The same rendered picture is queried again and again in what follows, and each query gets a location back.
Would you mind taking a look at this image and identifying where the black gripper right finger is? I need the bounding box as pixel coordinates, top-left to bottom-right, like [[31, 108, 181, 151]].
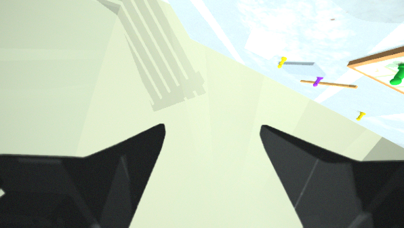
[[260, 125, 404, 228]]

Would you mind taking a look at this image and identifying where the green pawn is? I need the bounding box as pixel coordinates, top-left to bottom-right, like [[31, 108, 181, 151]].
[[390, 63, 404, 85]]

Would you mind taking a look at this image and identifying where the purple game pawn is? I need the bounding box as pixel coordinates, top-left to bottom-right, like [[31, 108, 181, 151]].
[[313, 77, 323, 87]]

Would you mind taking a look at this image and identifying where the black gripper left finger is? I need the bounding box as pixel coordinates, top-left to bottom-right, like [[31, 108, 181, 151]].
[[0, 123, 166, 228]]

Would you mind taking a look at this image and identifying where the yellow pawn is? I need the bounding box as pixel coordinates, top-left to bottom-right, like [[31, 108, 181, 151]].
[[278, 56, 287, 69], [356, 112, 366, 121]]

